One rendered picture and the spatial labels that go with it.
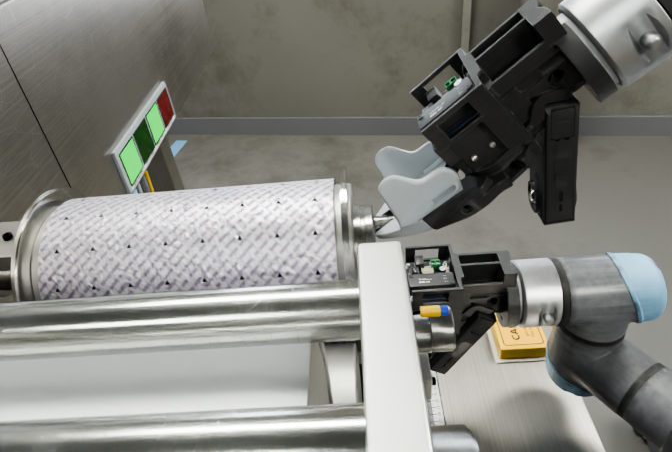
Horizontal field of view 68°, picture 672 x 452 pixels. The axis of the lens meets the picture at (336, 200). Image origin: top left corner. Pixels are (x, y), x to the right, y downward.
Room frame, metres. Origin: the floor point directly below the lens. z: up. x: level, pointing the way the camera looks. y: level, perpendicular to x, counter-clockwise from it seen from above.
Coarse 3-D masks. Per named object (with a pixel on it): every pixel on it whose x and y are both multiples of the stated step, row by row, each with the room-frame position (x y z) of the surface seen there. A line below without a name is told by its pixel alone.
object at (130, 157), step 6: (132, 144) 0.67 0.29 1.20; (126, 150) 0.65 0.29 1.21; (132, 150) 0.67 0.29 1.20; (126, 156) 0.64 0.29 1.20; (132, 156) 0.66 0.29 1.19; (138, 156) 0.68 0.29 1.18; (126, 162) 0.64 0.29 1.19; (132, 162) 0.65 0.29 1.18; (138, 162) 0.67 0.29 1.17; (126, 168) 0.63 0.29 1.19; (132, 168) 0.65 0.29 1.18; (138, 168) 0.66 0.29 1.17; (132, 174) 0.64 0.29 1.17; (132, 180) 0.63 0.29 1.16
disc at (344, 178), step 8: (344, 168) 0.35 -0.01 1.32; (344, 176) 0.34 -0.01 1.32; (344, 184) 0.32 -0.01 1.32; (344, 192) 0.32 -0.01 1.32; (344, 200) 0.31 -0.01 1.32; (344, 208) 0.30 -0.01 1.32; (344, 216) 0.30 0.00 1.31; (344, 224) 0.29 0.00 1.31; (344, 232) 0.28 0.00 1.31; (344, 240) 0.28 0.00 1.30; (344, 248) 0.28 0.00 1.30; (344, 256) 0.27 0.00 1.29; (344, 264) 0.27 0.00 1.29
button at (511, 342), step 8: (496, 328) 0.48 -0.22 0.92; (504, 328) 0.48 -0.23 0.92; (512, 328) 0.48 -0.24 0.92; (520, 328) 0.47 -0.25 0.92; (528, 328) 0.47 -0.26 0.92; (536, 328) 0.47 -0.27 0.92; (496, 336) 0.47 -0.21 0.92; (504, 336) 0.46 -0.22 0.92; (512, 336) 0.46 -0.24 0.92; (520, 336) 0.46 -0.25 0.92; (528, 336) 0.46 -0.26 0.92; (536, 336) 0.46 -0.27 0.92; (544, 336) 0.46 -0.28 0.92; (496, 344) 0.46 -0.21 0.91; (504, 344) 0.45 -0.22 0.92; (512, 344) 0.45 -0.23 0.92; (520, 344) 0.45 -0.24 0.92; (528, 344) 0.44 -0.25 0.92; (536, 344) 0.44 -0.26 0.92; (544, 344) 0.44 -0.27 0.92; (504, 352) 0.44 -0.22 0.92; (512, 352) 0.44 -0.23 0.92; (520, 352) 0.44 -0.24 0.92; (528, 352) 0.44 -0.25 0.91; (536, 352) 0.44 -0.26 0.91; (544, 352) 0.44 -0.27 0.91
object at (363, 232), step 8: (360, 208) 0.34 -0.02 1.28; (368, 208) 0.34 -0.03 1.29; (360, 216) 0.33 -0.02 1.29; (368, 216) 0.33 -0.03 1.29; (360, 224) 0.32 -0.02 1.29; (368, 224) 0.32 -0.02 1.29; (360, 232) 0.31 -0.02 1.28; (368, 232) 0.31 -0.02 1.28; (360, 240) 0.31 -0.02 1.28; (368, 240) 0.31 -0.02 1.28
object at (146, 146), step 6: (144, 120) 0.74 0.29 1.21; (144, 126) 0.73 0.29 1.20; (138, 132) 0.70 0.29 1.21; (144, 132) 0.72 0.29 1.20; (138, 138) 0.70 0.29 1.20; (144, 138) 0.72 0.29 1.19; (150, 138) 0.73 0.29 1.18; (138, 144) 0.69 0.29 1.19; (144, 144) 0.71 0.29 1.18; (150, 144) 0.73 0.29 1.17; (144, 150) 0.70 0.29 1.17; (150, 150) 0.72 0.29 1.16; (144, 156) 0.69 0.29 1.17
